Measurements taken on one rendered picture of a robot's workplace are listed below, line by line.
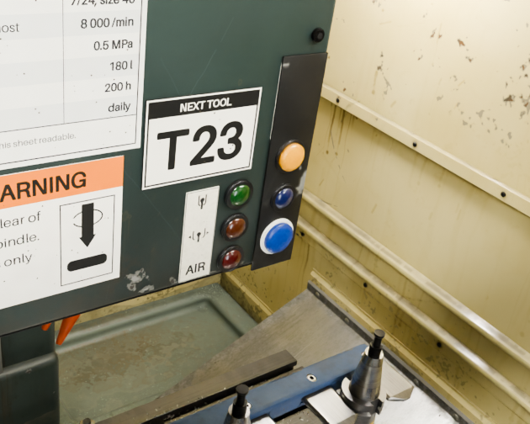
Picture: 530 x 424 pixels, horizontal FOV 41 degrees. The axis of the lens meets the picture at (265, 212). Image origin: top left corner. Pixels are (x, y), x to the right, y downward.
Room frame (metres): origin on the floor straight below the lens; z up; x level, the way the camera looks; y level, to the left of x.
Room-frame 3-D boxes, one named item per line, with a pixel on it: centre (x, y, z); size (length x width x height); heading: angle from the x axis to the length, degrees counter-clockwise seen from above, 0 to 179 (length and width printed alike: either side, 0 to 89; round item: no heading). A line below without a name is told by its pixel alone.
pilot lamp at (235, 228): (0.51, 0.02, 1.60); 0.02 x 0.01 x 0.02; 130
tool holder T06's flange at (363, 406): (0.74, -0.17, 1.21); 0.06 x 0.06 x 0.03
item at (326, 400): (0.70, -0.13, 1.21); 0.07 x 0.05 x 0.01; 40
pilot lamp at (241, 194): (0.51, 0.02, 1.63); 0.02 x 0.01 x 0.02; 130
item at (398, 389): (0.78, -0.22, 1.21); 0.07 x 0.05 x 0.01; 40
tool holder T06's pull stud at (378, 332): (0.74, -0.17, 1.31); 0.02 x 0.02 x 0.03
